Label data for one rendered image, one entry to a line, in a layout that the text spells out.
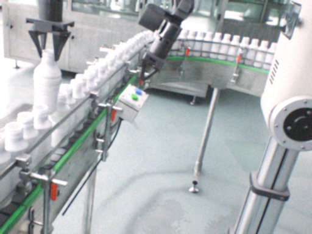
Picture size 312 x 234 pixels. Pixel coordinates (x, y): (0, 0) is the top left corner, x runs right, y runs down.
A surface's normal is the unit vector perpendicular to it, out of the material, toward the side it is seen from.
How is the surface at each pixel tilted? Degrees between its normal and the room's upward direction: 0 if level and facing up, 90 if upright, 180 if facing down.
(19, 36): 90
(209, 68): 90
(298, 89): 101
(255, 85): 90
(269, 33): 90
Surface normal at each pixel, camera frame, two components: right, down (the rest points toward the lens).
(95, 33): -0.27, 0.37
